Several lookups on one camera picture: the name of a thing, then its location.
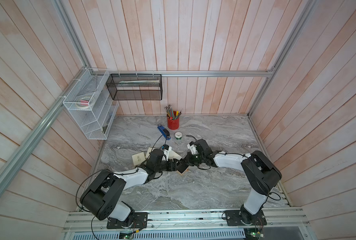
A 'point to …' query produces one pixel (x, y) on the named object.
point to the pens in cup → (172, 115)
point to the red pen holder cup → (173, 124)
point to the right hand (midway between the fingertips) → (180, 161)
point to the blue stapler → (164, 131)
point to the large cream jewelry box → (173, 155)
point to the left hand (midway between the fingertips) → (178, 164)
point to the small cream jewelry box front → (138, 158)
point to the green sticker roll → (178, 135)
